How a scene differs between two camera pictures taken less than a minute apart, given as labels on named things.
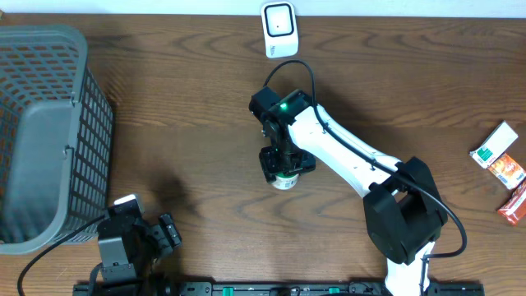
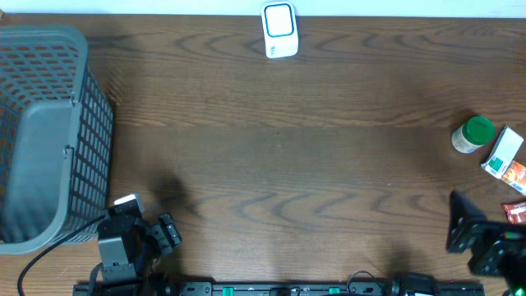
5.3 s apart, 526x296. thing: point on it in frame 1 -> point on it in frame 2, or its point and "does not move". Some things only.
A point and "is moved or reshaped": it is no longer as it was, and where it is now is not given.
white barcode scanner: (280, 29) does not move
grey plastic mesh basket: (57, 122) does not move
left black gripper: (164, 235) does not move
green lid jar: (286, 183) -> (472, 134)
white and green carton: (496, 144) -> (502, 153)
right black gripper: (269, 165) -> (510, 240)
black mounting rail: (211, 289) does not move
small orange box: (508, 171) is moved or reshaped
